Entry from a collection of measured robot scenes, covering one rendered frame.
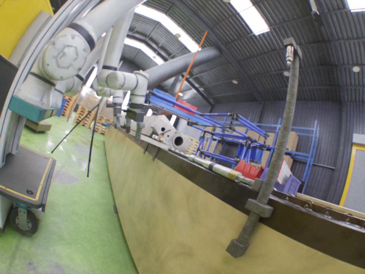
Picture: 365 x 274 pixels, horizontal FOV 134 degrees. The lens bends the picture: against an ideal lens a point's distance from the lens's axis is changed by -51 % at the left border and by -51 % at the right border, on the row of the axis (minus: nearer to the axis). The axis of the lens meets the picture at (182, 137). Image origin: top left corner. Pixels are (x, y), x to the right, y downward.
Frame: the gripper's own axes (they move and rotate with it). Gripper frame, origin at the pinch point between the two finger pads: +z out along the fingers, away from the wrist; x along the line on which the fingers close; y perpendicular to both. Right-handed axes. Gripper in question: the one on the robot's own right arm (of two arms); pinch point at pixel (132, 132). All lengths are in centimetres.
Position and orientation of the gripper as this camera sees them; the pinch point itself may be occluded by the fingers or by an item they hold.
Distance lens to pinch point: 89.3
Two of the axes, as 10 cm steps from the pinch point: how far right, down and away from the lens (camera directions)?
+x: 6.7, 3.4, -6.6
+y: -7.2, 0.6, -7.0
